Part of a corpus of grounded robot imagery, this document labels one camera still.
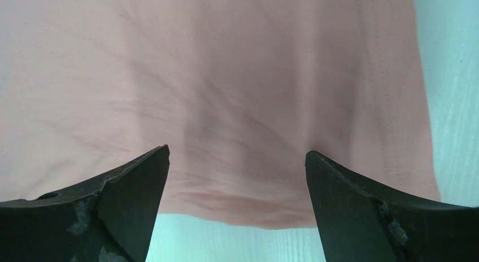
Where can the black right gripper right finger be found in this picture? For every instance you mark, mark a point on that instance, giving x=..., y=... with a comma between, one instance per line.
x=360, y=219

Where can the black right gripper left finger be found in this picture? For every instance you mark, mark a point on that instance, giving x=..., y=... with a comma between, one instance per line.
x=109, y=217

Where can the pink t-shirt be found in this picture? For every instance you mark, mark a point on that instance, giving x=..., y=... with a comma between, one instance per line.
x=239, y=90

